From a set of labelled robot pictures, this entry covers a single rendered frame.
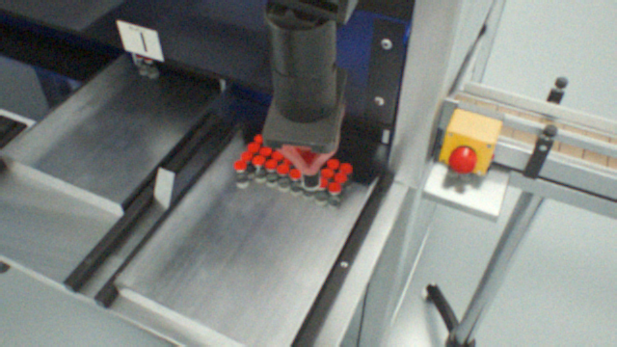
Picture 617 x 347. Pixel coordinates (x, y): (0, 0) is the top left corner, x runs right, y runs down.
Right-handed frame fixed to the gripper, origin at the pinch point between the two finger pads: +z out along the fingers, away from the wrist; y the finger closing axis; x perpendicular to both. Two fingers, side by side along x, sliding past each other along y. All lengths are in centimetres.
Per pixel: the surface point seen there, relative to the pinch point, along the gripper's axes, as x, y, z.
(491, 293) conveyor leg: -36, 22, 72
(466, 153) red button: -19.3, 15.2, 13.9
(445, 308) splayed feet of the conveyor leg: -31, 32, 106
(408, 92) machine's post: -10.1, 21.0, 8.6
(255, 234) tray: 10.3, 3.9, 25.4
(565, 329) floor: -71, 37, 119
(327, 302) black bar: -2.5, -6.3, 22.8
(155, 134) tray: 34.2, 22.5, 26.6
